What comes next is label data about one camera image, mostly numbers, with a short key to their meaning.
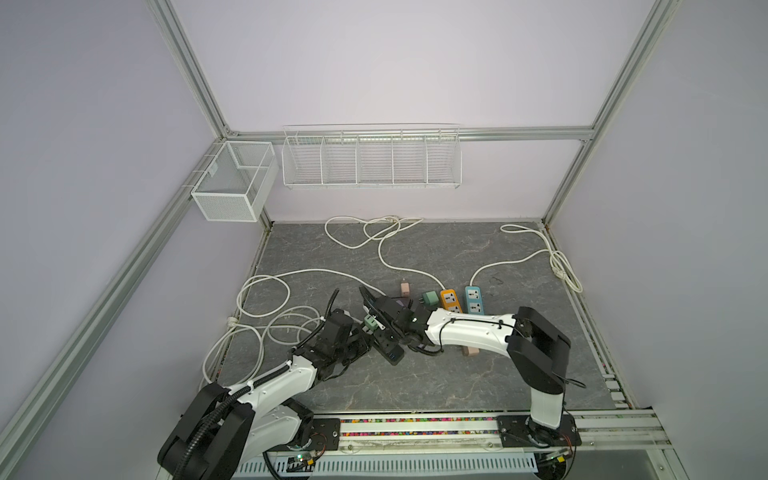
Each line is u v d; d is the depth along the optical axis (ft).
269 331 2.99
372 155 3.26
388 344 2.51
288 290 3.28
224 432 1.34
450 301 3.15
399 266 3.54
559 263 3.56
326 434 2.41
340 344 2.28
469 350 2.80
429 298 3.16
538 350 1.58
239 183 3.35
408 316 2.18
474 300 3.16
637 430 2.49
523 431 2.42
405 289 3.21
